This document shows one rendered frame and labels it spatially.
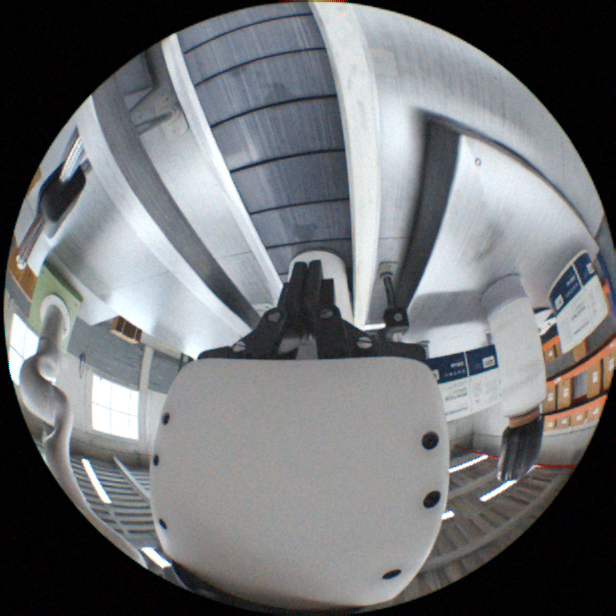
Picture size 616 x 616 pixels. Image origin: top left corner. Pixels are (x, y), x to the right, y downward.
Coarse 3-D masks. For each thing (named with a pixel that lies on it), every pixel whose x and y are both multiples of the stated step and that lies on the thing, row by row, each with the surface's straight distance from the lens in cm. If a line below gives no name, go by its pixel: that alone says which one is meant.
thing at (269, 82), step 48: (192, 48) 16; (240, 48) 14; (288, 48) 13; (240, 96) 13; (288, 96) 12; (336, 96) 13; (240, 144) 13; (288, 144) 13; (336, 144) 13; (240, 192) 15; (288, 192) 14; (336, 192) 14; (288, 240) 17; (336, 240) 17
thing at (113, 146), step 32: (96, 96) 8; (96, 128) 7; (128, 128) 8; (96, 160) 7; (128, 160) 7; (128, 192) 7; (160, 192) 7; (160, 224) 7; (160, 256) 8; (192, 256) 8; (192, 288) 9; (224, 288) 10; (224, 320) 11; (256, 320) 12
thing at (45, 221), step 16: (144, 128) 17; (80, 144) 9; (64, 160) 13; (80, 160) 10; (48, 176) 12; (64, 176) 10; (80, 176) 12; (48, 192) 12; (64, 192) 12; (80, 192) 12; (48, 208) 11; (64, 208) 11; (32, 224) 12; (48, 224) 12; (32, 240) 12; (16, 256) 12
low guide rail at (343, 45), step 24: (336, 24) 10; (336, 48) 9; (360, 48) 10; (336, 72) 9; (360, 72) 9; (360, 96) 9; (360, 120) 9; (360, 144) 9; (360, 168) 10; (360, 192) 10; (360, 216) 11; (360, 240) 12; (360, 264) 14; (360, 288) 16; (360, 312) 20
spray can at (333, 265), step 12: (300, 252) 18; (312, 252) 17; (324, 252) 17; (336, 252) 18; (324, 264) 16; (336, 264) 17; (288, 276) 18; (324, 276) 15; (336, 276) 16; (336, 288) 15; (336, 300) 15; (348, 300) 16; (348, 312) 16; (300, 348) 13; (312, 348) 13
